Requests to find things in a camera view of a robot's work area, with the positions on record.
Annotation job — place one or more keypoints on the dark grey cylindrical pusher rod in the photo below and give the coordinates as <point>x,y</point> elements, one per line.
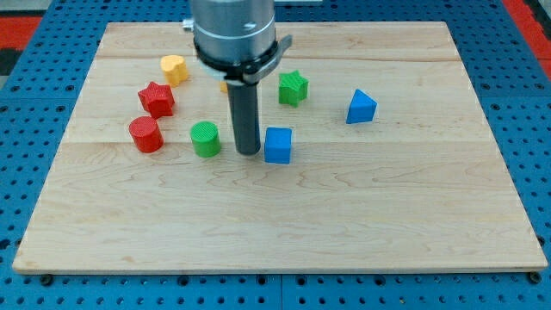
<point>245,122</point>

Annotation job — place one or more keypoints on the black clamp ring mount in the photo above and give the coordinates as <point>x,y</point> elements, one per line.
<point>245,72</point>

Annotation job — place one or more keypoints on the blue cube block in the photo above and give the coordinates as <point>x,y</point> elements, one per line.
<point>278,145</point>

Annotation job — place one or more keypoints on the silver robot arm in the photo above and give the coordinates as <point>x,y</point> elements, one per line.
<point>235,41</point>

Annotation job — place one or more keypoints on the blue triangle block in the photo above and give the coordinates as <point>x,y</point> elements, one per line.
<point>362,108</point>

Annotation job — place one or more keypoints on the small yellow block behind rod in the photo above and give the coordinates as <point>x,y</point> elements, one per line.
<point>223,87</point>

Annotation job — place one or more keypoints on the green star block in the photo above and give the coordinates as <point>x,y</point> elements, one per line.
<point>292,89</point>

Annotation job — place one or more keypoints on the green cylinder block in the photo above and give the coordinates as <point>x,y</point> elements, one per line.
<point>205,139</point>

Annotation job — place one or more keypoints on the yellow heart block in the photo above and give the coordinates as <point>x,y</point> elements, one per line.
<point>174,69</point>

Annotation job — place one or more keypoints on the red star block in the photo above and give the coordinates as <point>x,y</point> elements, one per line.
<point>157,100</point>

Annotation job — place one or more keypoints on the red cylinder block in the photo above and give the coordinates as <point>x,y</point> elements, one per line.
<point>146,134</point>

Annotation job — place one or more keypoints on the light wooden board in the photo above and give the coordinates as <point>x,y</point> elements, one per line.
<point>422,188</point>

